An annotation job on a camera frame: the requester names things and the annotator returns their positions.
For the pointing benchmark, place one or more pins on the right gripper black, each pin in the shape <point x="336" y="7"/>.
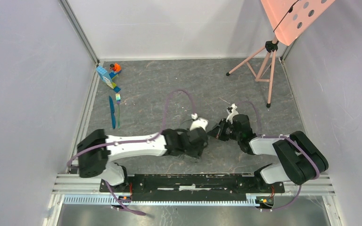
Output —
<point x="218" y="132"/>

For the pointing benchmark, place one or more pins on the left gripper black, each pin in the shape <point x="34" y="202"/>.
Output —
<point x="198" y="150"/>

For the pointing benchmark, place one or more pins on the grey cloth napkin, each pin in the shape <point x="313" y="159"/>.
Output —
<point x="184" y="141"/>

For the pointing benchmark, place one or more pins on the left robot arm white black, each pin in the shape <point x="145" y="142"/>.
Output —
<point x="97" y="153"/>

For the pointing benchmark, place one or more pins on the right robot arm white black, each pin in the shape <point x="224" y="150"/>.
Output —
<point x="299" y="159"/>

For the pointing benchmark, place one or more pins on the pink tripod stand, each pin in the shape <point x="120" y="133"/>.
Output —
<point x="271" y="47"/>

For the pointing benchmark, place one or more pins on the blue plastic knife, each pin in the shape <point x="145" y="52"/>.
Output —
<point x="112" y="112"/>

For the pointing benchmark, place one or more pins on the orange toy figure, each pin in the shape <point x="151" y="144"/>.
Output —
<point x="116" y="68"/>

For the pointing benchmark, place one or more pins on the blue toy block stack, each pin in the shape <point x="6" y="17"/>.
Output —
<point x="108" y="78"/>

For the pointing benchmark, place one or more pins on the pink perforated board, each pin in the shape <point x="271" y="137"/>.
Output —
<point x="290" y="18"/>

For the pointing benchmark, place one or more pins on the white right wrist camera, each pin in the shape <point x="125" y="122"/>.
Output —
<point x="232" y="111"/>

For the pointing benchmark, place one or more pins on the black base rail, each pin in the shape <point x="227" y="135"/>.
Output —
<point x="193" y="187"/>

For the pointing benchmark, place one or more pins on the white slotted cable duct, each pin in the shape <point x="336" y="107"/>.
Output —
<point x="107" y="199"/>

